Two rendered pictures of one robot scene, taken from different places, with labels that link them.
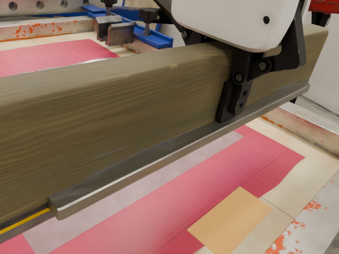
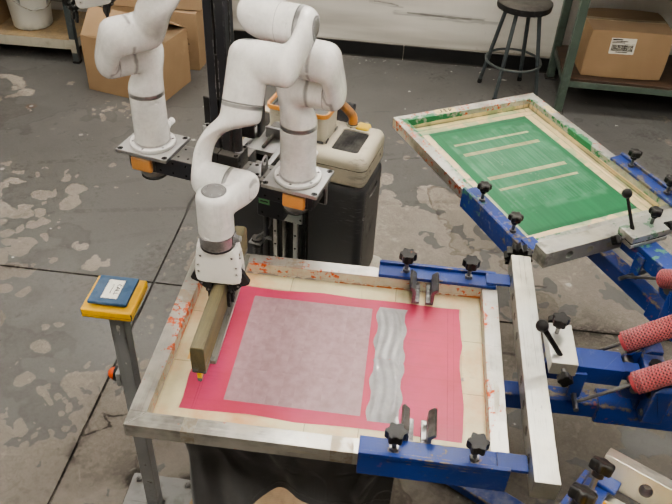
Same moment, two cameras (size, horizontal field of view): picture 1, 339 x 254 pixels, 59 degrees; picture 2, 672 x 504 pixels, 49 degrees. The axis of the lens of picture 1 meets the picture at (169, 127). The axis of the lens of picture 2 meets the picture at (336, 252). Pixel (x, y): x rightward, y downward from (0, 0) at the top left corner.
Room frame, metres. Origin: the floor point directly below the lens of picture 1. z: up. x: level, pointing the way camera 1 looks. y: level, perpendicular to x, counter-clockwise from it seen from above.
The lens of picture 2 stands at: (1.39, -0.55, 2.23)
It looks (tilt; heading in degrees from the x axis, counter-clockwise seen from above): 39 degrees down; 144
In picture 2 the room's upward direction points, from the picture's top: 3 degrees clockwise
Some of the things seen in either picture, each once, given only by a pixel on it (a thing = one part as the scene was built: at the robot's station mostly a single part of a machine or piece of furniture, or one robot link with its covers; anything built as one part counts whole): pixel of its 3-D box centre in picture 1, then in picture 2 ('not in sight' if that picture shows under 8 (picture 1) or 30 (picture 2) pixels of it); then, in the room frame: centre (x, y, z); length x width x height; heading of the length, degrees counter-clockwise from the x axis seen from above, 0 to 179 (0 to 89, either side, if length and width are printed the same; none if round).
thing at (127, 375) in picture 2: not in sight; (137, 414); (-0.04, -0.20, 0.48); 0.22 x 0.22 x 0.96; 49
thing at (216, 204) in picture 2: not in sight; (227, 201); (0.24, 0.00, 1.34); 0.15 x 0.10 x 0.11; 127
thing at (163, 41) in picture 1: (125, 35); (432, 462); (0.79, 0.15, 0.98); 0.30 x 0.05 x 0.07; 49
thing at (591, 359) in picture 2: not in sight; (580, 364); (0.79, 0.58, 1.02); 0.17 x 0.06 x 0.05; 49
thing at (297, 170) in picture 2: not in sight; (300, 149); (-0.03, 0.35, 1.21); 0.16 x 0.13 x 0.15; 126
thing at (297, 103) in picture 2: not in sight; (302, 97); (-0.01, 0.34, 1.37); 0.13 x 0.10 x 0.16; 37
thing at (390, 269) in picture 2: not in sight; (435, 281); (0.37, 0.51, 0.98); 0.30 x 0.05 x 0.07; 49
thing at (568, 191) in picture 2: not in sight; (561, 166); (0.22, 1.12, 1.05); 1.08 x 0.61 x 0.23; 169
